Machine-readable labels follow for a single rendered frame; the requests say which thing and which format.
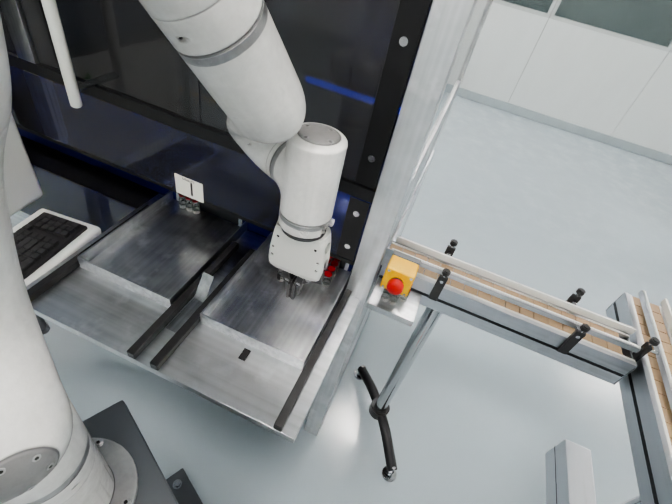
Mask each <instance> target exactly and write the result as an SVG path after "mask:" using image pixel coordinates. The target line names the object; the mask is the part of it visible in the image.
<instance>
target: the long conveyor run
mask: <svg viewBox="0 0 672 504"><path fill-rule="evenodd" d="M638 294H639V298H640V299H639V298H636V297H633V296H632V295H630V294H629V293H626V292H624V293H623V294H622V295H621V296H620V297H619V298H618V299H617V300H616V301H614V302H613V303H612V304H611V305H610V306H609V307H608V308H607V309H606V315H607V317H608V318H611V319H613V320H616V321H618V322H621V323H623V324H626V325H628V326H631V327H634V328H636V331H635V332H634V333H633V334H632V335H631V334H629V336H630V337H629V342H631V343H633V344H636V345H638V346H641V350H640V351H639V352H638V353H635V352H632V355H633V359H634V360H635V361H636V363H637V367H636V369H635V370H633V371H632V372H631V373H629V374H628V375H627V376H625V377H624V378H623V379H621V380H620V381H619V386H620V391H621V397H622V402H623V408H624V413H625V418H626V424H627V429H628V435H629V440H630V446H631V451H632V456H633V462H634V467H635V473H636V478H637V484H638V489H639V495H640V500H641V504H672V309H671V306H670V304H669V301H668V300H667V299H666V298H665V299H664V300H662V301H661V302H660V303H661V306H662V307H661V306H657V305H654V304H652V303H649V300H648V297H647V294H646V291H645V290H641V291H640V292H639V293H638Z"/></svg>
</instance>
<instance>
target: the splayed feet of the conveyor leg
mask: <svg viewBox="0 0 672 504"><path fill-rule="evenodd" d="M353 375H354V377H355V378H356V379H357V380H363V382H364V384H365V386H366V388H367V390H368V392H369V395H370V397H371V400H372V402H371V404H370V406H369V413H370V415H371V417H372V418H374V419H375V420H378V424H379V428H380V432H381V437H382V443H383V449H384V455H385V461H386V466H385V467H384V468H383V469H382V477H383V479H384V480H385V481H387V482H393V481H394V480H395V479H396V476H397V474H396V470H397V464H396V458H395V452H394V447H393V441H392V436H391V431H390V427H389V423H388V419H387V414H388V413H389V411H390V405H388V407H387V409H386V410H385V411H383V412H381V411H378V410H377V409H376V407H375V403H376V401H377V399H378V397H379V395H380V394H379V392H378V389H377V387H376V385H375V383H374V381H373V379H372V377H371V376H370V374H369V372H368V370H367V368H366V366H364V365H362V366H360V367H359V368H357V369H355V370H354V373H353Z"/></svg>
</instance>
